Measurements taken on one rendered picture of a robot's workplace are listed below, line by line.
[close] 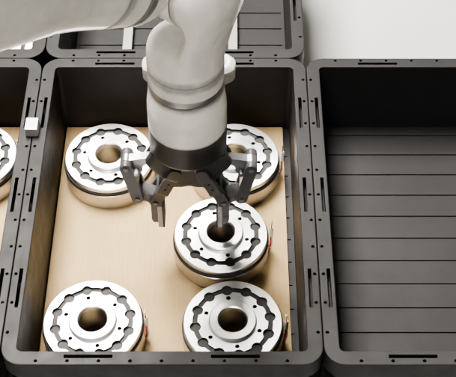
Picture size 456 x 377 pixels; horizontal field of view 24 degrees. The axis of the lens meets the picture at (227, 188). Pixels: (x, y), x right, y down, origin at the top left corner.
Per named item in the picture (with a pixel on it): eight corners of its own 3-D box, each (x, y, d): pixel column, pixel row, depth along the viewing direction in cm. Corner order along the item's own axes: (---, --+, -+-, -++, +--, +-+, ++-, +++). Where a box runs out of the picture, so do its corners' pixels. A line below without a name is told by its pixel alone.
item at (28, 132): (38, 137, 117) (37, 129, 116) (25, 137, 117) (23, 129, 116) (40, 124, 119) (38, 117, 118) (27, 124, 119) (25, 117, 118)
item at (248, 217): (268, 275, 115) (268, 272, 115) (172, 275, 115) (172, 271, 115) (266, 200, 121) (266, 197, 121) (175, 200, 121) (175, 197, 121)
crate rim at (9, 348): (323, 377, 102) (324, 364, 100) (2, 377, 102) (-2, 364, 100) (304, 72, 127) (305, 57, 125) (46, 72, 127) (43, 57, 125)
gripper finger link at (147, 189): (162, 181, 112) (164, 211, 116) (132, 180, 112) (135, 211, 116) (161, 192, 111) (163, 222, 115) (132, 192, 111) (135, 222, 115)
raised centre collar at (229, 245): (243, 253, 116) (243, 249, 116) (198, 253, 116) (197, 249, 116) (243, 216, 119) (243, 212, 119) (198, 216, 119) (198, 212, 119)
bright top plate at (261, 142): (277, 195, 122) (277, 192, 121) (187, 191, 122) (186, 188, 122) (279, 129, 128) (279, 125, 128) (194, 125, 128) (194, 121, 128)
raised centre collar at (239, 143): (254, 174, 123) (254, 170, 123) (211, 172, 123) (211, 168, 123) (257, 141, 126) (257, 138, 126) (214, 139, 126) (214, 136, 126)
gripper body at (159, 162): (140, 145, 101) (145, 208, 108) (232, 146, 101) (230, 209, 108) (144, 87, 105) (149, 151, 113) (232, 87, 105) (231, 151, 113)
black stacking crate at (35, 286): (314, 423, 109) (322, 366, 101) (19, 423, 109) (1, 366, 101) (298, 129, 134) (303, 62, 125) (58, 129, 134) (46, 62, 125)
